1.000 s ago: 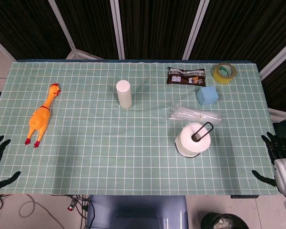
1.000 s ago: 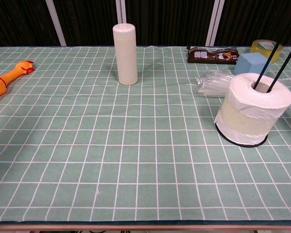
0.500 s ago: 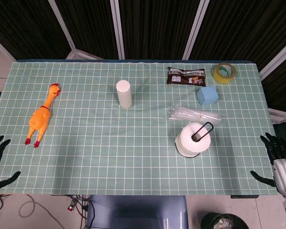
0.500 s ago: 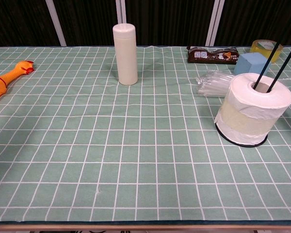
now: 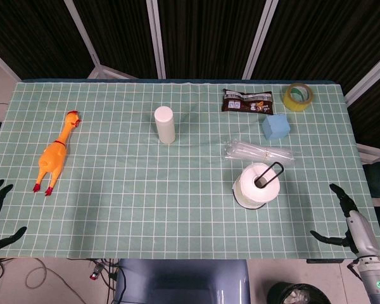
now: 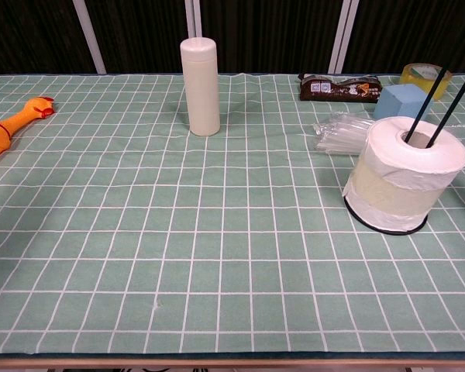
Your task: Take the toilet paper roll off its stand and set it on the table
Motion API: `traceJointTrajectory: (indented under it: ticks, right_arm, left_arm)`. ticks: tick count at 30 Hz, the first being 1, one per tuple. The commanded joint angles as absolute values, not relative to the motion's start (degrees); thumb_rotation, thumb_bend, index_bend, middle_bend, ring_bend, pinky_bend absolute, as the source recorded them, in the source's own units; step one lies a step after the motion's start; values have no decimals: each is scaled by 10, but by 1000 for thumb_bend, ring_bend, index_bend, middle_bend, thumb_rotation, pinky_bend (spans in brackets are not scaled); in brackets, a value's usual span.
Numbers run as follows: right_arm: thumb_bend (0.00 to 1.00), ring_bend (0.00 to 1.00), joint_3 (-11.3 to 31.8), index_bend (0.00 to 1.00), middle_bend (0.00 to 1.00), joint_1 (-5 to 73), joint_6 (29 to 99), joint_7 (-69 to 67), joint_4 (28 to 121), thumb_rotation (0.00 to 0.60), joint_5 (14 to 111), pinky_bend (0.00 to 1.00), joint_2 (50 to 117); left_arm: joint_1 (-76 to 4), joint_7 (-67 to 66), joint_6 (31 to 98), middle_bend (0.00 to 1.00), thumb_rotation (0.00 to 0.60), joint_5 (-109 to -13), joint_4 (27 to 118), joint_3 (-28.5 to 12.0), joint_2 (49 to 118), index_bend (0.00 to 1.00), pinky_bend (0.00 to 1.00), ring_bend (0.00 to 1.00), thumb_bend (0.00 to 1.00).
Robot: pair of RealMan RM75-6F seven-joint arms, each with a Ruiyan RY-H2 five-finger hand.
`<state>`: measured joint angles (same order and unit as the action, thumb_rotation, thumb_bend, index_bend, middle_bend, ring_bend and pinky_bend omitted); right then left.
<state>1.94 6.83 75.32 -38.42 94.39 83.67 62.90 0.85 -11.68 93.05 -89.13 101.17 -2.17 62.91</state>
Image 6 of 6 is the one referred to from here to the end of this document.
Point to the yellow rubber chicken toy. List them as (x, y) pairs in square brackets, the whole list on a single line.
[(0, 131)]

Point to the blue foam cube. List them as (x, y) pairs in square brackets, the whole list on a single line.
[(397, 101)]

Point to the brown snack packet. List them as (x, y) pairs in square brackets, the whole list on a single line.
[(337, 91)]

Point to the clear bag of straws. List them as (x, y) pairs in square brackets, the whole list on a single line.
[(341, 135)]

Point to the green grid tablecloth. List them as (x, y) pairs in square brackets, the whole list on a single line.
[(178, 232)]

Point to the black folding partition screen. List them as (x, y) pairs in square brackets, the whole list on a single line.
[(263, 35)]

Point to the yellow packing tape roll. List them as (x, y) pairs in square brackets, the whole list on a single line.
[(418, 75)]

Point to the white paper towel roll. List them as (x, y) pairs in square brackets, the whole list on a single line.
[(387, 182)]

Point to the white cylindrical bottle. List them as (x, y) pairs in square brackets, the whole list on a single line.
[(200, 89)]

